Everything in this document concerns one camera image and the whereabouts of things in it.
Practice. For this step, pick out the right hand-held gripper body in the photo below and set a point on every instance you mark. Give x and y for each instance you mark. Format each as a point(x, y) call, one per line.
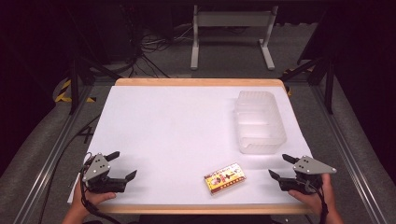
point(311, 166)

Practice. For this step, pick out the person's right hand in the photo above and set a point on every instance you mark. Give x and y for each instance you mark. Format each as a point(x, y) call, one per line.
point(316, 200)

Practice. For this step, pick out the person's dark clothing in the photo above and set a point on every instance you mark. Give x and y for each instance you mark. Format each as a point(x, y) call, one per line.
point(202, 219)

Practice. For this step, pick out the grey metal stand frame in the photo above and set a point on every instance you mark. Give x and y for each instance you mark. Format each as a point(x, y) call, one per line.
point(233, 19)

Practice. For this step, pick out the black and yellow hazard tape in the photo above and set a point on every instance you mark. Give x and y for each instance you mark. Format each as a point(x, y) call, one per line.
point(63, 90)

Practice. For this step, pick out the black metal stand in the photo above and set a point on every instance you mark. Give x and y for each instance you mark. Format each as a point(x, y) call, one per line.
point(74, 81)
point(328, 84)

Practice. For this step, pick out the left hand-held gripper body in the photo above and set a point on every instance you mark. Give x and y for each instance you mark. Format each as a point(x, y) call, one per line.
point(96, 169)

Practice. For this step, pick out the aluminium floor rail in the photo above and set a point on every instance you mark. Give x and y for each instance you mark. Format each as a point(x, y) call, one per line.
point(348, 155)
point(51, 161)

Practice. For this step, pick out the white paper table cover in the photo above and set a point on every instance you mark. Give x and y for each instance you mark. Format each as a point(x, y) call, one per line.
point(174, 133)

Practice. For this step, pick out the yellow and red printed box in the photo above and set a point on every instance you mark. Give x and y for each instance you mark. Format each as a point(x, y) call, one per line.
point(224, 179)

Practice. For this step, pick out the clear plastic container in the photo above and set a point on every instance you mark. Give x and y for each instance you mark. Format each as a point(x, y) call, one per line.
point(260, 124)

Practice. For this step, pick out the person's left hand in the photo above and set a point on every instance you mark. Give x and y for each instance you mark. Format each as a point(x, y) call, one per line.
point(90, 199)

